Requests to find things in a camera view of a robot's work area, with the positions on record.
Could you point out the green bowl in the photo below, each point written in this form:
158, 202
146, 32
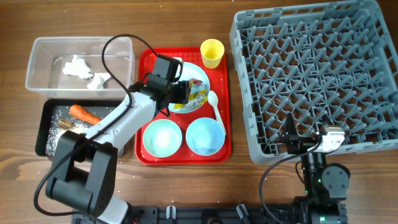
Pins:
162, 138

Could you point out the grey dishwasher rack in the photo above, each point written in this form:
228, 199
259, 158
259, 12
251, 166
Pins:
333, 59

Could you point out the white plastic spoon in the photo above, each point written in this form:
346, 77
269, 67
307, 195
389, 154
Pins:
213, 101

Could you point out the yellow silver foil wrapper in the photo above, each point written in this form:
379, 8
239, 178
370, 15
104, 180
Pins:
195, 100

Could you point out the white rice pile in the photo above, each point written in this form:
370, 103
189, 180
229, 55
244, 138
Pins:
61, 112

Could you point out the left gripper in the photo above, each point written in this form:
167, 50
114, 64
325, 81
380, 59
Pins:
181, 91

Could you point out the orange carrot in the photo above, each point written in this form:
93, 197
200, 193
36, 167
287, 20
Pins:
82, 114

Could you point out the clear plastic bin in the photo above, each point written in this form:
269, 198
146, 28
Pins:
48, 58

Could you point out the light blue plate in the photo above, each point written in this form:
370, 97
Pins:
189, 71

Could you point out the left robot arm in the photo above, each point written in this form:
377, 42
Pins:
83, 172

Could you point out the red plastic tray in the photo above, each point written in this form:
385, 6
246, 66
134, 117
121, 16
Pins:
218, 78

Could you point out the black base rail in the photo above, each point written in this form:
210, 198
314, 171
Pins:
239, 214

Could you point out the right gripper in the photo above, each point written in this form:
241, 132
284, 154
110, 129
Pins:
289, 135

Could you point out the yellow plastic cup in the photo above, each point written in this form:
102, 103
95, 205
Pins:
212, 51

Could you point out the red snack wrapper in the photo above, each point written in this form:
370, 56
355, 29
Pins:
196, 84

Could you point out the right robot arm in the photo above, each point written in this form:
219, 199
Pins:
325, 184

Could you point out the brown food lump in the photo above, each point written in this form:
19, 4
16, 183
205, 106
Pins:
65, 124

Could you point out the black plastic tray bin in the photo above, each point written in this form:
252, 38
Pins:
100, 108

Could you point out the white tissue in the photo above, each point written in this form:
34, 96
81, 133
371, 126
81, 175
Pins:
77, 68
98, 81

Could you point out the blue bowl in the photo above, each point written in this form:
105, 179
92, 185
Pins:
205, 136

